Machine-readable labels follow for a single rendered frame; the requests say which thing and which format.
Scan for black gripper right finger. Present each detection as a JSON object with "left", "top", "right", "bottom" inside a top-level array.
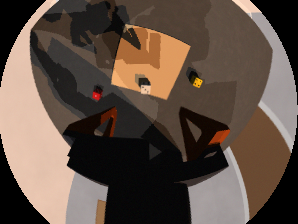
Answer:
[{"left": 179, "top": 107, "right": 230, "bottom": 161}]

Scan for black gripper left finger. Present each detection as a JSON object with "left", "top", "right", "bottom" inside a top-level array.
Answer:
[{"left": 65, "top": 107, "right": 117, "bottom": 137}]

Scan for orange square mat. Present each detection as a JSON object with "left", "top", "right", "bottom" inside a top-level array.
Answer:
[{"left": 111, "top": 24, "right": 190, "bottom": 100}]

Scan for red die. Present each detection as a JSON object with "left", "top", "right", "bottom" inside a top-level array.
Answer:
[{"left": 93, "top": 89, "right": 103, "bottom": 100}]

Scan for yellow die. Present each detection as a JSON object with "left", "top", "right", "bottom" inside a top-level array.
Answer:
[{"left": 190, "top": 75, "right": 202, "bottom": 87}]

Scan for white dice with black pips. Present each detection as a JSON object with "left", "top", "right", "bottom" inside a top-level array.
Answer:
[{"left": 141, "top": 82, "right": 151, "bottom": 94}]

